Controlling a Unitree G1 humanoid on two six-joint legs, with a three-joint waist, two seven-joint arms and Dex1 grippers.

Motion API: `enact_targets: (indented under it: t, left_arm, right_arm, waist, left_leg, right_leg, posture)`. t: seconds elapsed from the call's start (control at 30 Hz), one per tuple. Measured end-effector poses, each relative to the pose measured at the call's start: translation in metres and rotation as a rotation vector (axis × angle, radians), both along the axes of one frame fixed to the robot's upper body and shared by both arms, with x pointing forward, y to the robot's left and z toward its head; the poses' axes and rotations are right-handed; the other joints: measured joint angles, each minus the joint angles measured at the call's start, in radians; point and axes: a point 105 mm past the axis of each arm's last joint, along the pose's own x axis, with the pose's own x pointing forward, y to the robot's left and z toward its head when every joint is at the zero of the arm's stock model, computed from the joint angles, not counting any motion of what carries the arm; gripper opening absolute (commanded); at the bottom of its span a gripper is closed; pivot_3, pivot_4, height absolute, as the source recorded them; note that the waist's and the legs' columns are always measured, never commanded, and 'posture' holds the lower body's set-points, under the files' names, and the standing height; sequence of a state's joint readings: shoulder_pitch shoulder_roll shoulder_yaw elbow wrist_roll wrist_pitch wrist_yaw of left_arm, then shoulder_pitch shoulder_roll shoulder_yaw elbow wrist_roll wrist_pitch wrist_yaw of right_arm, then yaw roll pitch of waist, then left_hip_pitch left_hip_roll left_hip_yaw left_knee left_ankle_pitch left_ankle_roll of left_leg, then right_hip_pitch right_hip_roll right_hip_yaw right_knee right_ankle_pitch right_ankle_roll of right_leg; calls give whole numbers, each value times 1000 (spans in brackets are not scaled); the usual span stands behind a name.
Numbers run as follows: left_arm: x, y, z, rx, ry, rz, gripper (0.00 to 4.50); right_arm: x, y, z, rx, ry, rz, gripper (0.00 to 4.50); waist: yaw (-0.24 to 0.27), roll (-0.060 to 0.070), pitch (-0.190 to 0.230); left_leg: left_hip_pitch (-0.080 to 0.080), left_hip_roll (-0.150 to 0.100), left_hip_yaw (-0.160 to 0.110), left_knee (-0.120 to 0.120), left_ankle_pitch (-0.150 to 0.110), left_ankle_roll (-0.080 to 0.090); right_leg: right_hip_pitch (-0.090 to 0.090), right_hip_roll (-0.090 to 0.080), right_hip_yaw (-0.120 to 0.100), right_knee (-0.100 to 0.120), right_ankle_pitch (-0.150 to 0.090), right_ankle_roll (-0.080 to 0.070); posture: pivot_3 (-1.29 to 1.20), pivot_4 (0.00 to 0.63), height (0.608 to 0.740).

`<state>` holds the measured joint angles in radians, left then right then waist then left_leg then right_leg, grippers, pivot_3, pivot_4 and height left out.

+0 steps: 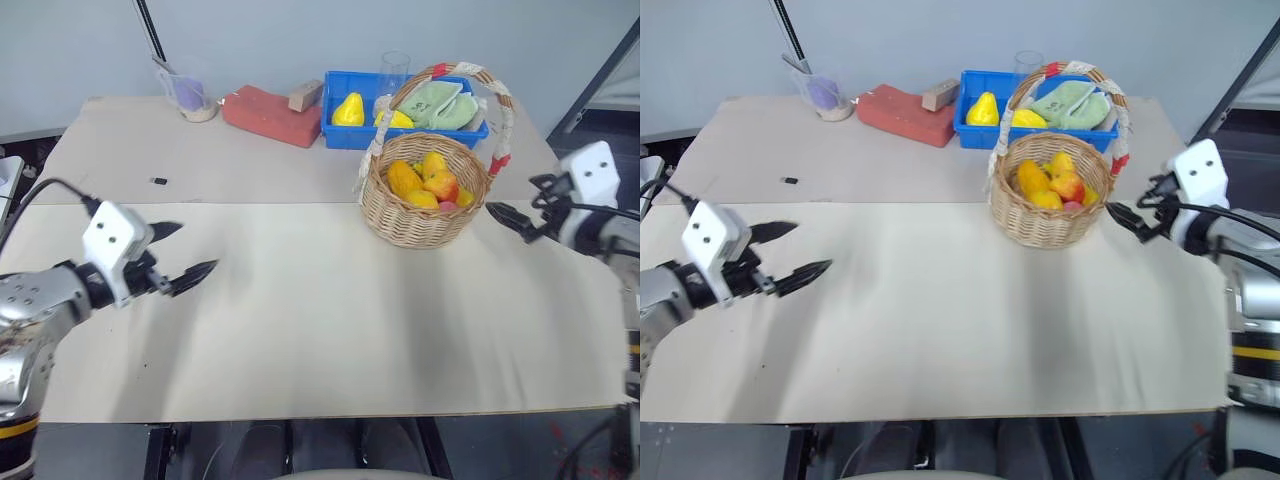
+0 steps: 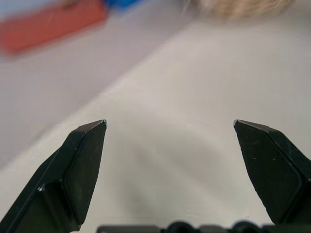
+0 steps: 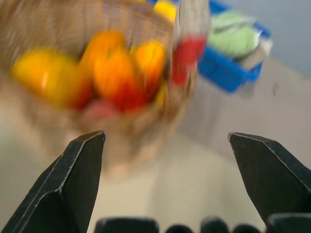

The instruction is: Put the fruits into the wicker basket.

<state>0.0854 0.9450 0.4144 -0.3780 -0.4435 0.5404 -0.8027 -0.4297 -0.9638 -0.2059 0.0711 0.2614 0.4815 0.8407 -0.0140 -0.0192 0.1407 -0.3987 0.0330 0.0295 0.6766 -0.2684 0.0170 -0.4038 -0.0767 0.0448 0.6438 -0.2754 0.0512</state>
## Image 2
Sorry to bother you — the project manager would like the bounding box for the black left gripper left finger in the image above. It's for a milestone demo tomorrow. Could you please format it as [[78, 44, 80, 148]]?
[[0, 119, 108, 233]]

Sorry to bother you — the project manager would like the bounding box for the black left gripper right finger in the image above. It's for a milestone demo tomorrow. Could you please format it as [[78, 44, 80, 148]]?
[[233, 119, 311, 225]]

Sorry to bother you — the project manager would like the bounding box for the wicker basket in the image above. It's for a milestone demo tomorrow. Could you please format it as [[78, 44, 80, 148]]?
[[184, 0, 296, 22]]

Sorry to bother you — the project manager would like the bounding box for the red flat box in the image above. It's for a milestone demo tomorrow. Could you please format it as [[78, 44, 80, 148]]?
[[0, 0, 107, 57]]

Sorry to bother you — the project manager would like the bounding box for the blue object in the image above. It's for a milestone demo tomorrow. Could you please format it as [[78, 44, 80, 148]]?
[[104, 0, 144, 13]]

